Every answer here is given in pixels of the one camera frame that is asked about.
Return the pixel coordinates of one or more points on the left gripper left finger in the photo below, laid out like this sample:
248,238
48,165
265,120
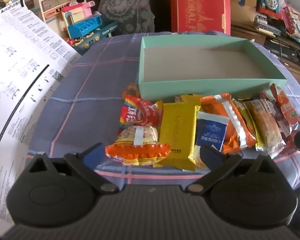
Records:
84,163

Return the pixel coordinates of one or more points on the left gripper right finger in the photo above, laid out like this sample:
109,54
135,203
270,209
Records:
221,166

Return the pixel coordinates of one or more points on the orange white jelly pack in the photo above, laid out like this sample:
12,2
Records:
285,105

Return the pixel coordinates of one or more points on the blue white cracker pack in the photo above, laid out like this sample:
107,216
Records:
210,131

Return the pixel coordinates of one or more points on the yellow green snack bar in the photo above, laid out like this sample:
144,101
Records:
251,126

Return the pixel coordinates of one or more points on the yellow wafer snack pack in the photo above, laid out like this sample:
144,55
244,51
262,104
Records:
178,129

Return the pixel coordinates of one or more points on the orange puffy snack bag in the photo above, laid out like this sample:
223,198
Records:
138,146

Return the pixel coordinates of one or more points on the rainbow red candy bag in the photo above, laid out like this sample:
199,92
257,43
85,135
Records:
138,112

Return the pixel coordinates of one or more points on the small orange round snack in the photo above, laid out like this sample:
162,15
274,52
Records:
132,89

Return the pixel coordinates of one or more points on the long yellow snack bar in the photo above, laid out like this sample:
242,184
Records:
193,99

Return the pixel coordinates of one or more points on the purple plaid tablecloth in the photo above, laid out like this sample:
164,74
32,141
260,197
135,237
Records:
85,108

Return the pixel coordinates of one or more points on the wooden tv cabinet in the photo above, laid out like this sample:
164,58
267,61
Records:
285,48

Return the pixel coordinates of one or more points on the mint green cardboard box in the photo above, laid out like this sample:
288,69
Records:
177,64

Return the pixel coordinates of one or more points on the white printed instruction sheet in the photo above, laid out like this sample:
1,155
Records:
33,62

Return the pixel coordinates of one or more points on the blue toy train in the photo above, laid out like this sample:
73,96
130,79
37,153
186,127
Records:
270,8

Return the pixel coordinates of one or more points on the toy kitchen playset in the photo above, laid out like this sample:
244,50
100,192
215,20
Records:
75,22

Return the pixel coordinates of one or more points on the brown cardboard box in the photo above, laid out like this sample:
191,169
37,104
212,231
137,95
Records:
243,11

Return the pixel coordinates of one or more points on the red gift box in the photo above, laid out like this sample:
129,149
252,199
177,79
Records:
201,15

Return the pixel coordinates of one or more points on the grey lace cloth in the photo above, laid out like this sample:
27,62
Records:
132,16

